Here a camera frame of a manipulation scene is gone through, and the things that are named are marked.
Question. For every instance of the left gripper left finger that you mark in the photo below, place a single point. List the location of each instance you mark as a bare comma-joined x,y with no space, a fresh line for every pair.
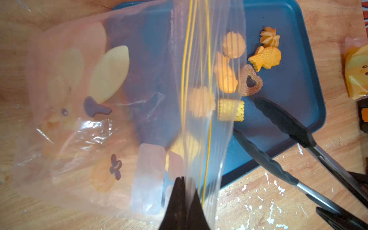
175,216

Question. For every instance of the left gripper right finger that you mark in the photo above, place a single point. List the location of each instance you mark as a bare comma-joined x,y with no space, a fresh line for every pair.
195,218

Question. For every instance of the orange fish cookie large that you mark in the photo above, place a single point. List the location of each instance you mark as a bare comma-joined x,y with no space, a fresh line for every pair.
265,58

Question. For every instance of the orange round cookie top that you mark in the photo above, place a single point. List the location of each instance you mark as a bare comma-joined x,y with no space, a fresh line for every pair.
234,45

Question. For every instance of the orange flower cookie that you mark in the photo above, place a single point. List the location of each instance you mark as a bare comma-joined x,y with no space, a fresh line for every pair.
201,102

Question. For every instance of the clear bag yellow dog print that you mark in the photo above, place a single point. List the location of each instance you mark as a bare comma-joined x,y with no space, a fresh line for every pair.
356,67

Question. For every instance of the orange plastic tool case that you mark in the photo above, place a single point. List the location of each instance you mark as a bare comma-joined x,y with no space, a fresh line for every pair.
363,115

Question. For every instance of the yellow cracker cookie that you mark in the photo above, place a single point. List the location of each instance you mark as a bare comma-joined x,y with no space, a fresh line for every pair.
231,110

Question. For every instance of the teal plastic tray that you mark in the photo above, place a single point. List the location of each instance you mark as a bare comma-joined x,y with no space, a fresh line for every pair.
281,86

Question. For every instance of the orange cookie left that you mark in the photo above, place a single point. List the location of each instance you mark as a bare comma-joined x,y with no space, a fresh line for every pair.
227,81

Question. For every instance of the metal kitchen tongs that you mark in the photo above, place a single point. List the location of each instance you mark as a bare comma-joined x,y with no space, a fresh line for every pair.
289,125

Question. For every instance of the yellow square cookie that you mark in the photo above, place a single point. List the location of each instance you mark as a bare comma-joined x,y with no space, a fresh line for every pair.
185,146

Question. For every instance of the brown heart ring cookie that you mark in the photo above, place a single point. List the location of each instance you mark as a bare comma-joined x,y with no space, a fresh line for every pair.
251,83

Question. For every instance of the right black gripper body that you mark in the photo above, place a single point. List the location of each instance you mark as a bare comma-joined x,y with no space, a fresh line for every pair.
345,221

